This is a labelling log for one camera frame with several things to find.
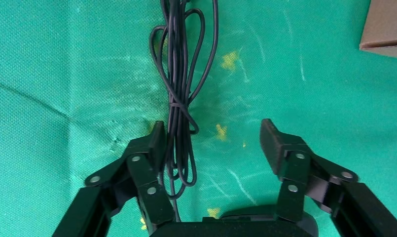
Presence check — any green table cloth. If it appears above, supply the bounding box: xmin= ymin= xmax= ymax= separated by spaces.
xmin=0 ymin=0 xmax=397 ymax=237

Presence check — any open brown cardboard box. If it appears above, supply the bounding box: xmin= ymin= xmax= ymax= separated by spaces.
xmin=359 ymin=0 xmax=397 ymax=60

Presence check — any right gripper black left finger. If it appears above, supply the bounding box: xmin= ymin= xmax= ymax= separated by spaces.
xmin=52 ymin=120 xmax=177 ymax=237

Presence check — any black mouse cable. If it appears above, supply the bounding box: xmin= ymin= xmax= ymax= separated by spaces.
xmin=148 ymin=0 xmax=319 ymax=237

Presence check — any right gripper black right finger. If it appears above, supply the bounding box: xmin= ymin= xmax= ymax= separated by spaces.
xmin=259 ymin=118 xmax=397 ymax=237

